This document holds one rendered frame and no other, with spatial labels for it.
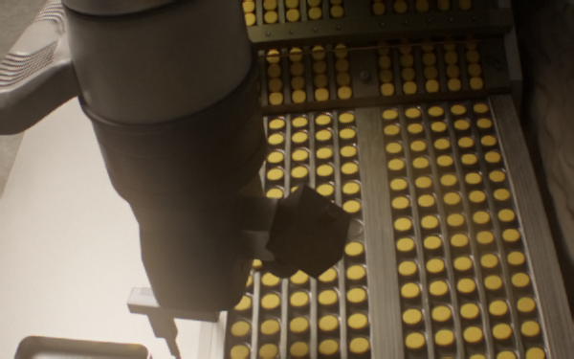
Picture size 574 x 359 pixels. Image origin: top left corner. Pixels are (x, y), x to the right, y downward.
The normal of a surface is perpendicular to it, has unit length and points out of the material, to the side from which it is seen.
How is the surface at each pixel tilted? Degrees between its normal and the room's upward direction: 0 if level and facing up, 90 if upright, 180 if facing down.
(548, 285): 0
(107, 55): 81
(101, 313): 0
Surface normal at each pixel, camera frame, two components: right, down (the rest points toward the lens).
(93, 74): -0.57, 0.58
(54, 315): -0.12, -0.73
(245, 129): 0.86, 0.26
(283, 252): -0.20, 0.68
